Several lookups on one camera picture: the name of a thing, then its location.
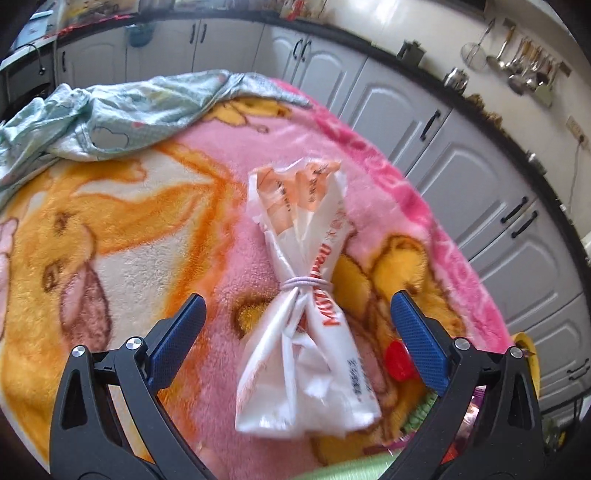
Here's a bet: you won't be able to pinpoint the wall socket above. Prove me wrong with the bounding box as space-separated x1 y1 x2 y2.
567 117 589 148

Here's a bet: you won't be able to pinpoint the wire strainer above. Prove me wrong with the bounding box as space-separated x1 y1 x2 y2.
462 18 497 70

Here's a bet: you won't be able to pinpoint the red tube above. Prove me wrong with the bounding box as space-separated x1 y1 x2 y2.
384 340 416 381

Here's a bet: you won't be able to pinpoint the pink printed blanket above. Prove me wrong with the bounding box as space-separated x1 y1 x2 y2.
0 76 515 480

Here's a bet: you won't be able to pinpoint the light blue cloth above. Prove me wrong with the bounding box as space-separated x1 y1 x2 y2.
0 69 312 195

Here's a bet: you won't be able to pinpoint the teal towel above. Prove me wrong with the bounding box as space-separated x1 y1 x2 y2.
127 23 158 49

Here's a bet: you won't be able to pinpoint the black stove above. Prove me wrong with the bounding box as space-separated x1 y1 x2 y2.
0 44 56 123

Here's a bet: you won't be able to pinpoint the lilac hair tie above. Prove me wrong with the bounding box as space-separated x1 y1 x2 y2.
281 276 331 291

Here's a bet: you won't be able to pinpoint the steel pot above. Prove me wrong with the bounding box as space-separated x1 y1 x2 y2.
444 67 469 93

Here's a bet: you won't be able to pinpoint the green mesh cloth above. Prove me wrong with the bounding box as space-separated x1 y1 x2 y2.
295 455 398 480

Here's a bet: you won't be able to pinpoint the white plastic bag bundle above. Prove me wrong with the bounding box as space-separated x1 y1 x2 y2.
235 157 382 437

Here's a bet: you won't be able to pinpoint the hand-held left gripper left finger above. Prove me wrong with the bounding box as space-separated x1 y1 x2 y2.
50 294 218 480

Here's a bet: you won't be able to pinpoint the brown lumpy food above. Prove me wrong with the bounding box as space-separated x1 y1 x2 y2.
466 95 504 125

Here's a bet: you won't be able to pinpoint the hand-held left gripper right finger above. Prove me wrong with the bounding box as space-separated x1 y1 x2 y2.
376 290 543 480

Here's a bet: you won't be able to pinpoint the grey kitchen cabinets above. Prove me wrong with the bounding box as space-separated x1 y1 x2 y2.
53 18 591 416

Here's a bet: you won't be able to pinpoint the row of hanging metal utensils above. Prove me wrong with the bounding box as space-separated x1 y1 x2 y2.
487 21 571 109

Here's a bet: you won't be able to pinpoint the yellow round object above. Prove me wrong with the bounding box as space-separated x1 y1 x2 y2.
510 331 541 402

